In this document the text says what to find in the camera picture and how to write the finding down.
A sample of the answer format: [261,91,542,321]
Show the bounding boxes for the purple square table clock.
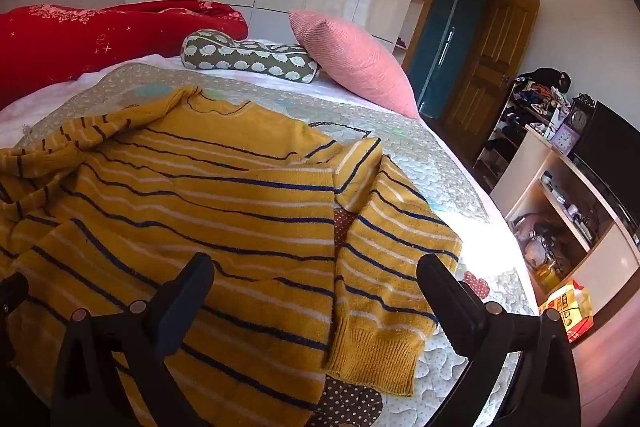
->
[552,124,581,155]

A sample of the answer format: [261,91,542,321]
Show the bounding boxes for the pink ribbed pillow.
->
[288,9,420,120]

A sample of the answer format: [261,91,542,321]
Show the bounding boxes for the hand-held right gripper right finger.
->
[416,253,583,427]

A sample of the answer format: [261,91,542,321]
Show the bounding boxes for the white open shelf cabinet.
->
[490,127,640,323]

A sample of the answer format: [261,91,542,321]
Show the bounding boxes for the red floral blanket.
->
[0,1,249,108]

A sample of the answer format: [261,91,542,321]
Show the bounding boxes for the black flat television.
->
[570,101,640,253]

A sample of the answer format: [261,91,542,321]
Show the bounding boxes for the dark ornate table clock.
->
[570,94,595,130]

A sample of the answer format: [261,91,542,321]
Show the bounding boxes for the blue glass sliding door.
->
[407,0,491,112]

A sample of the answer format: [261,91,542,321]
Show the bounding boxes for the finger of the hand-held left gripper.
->
[0,272,30,368]

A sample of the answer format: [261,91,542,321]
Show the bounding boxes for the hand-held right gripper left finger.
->
[50,252,216,427]

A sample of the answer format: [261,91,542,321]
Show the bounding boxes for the yellow striped knit sweater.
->
[0,87,463,413]

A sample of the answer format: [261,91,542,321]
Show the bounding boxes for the patterned patchwork quilt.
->
[0,62,531,427]

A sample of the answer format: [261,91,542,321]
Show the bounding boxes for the green sheep-print pillow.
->
[181,29,321,84]

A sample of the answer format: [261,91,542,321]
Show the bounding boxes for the cluttered clothes rack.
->
[472,68,573,192]

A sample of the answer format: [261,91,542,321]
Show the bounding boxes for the brown wooden door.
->
[442,0,542,152]

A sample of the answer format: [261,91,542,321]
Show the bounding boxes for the yellow and red carton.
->
[537,279,595,344]

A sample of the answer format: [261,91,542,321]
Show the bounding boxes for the yellow glass jar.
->
[532,257,561,293]

